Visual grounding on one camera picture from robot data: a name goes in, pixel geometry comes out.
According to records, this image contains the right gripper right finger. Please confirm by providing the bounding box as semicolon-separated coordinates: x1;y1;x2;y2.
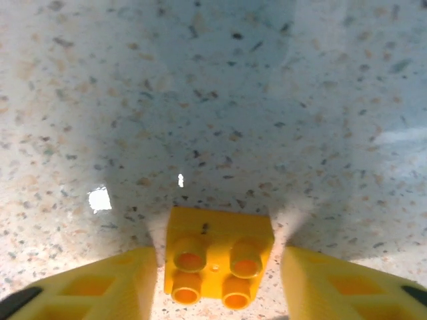
281;245;427;320

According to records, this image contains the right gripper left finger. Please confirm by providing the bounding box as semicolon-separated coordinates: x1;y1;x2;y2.
0;247;157;320

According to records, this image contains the small yellow lego brick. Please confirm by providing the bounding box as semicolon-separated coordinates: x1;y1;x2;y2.
163;205;276;311

